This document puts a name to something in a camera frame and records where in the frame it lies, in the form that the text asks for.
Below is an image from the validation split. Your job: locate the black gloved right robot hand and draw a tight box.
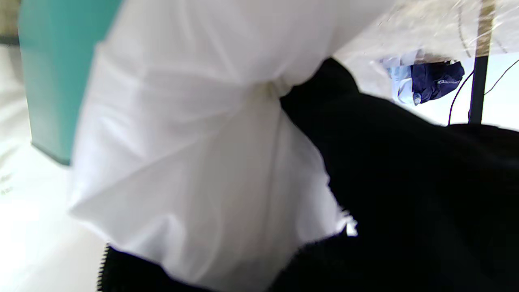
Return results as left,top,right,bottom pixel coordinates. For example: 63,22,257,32
97,58,519,292

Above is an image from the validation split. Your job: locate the green plastic basket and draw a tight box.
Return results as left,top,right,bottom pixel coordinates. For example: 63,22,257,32
18,0,122,166

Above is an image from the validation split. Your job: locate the dark blue jacket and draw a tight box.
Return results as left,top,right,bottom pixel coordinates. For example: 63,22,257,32
410,61,465,105

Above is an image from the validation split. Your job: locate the black stand pole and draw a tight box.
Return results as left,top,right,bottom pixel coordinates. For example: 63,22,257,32
468,55,489,124

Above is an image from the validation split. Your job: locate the thin black cable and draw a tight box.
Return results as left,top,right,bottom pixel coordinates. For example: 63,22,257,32
447,59,519,126

